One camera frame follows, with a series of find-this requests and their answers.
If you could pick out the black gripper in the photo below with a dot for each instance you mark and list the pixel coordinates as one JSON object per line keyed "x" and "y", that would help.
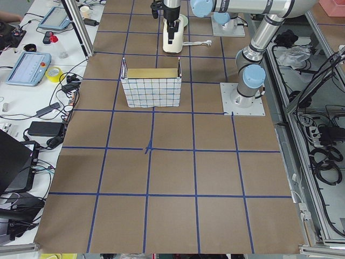
{"x": 171, "y": 15}

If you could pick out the white two-slot toaster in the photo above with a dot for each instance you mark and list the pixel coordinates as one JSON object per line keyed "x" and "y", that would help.
{"x": 176, "y": 45}

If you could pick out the light green plate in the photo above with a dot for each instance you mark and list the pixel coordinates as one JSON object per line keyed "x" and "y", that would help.
{"x": 184, "y": 20}

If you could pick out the white paper cup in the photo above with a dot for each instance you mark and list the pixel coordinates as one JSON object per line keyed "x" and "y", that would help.
{"x": 85, "y": 12}

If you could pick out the white bottle red cap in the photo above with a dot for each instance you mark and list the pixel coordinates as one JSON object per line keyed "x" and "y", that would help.
{"x": 58, "y": 46}

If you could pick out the blue teach pendant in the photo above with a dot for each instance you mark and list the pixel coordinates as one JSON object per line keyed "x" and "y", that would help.
{"x": 29, "y": 69}
{"x": 56, "y": 19}

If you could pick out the yellow tape roll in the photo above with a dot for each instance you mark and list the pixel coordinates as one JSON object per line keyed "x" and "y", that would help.
{"x": 54, "y": 74}

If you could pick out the black power adapter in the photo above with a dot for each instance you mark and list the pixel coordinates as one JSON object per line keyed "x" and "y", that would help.
{"x": 45, "y": 129}

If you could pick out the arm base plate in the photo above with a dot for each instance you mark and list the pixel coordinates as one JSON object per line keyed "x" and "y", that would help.
{"x": 235, "y": 104}
{"x": 238, "y": 32}

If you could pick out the wire basket with wooden shelves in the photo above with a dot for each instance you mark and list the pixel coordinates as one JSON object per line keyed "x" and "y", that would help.
{"x": 146, "y": 88}

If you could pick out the aluminium frame post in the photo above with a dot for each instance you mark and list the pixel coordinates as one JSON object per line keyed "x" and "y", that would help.
{"x": 75, "y": 18}

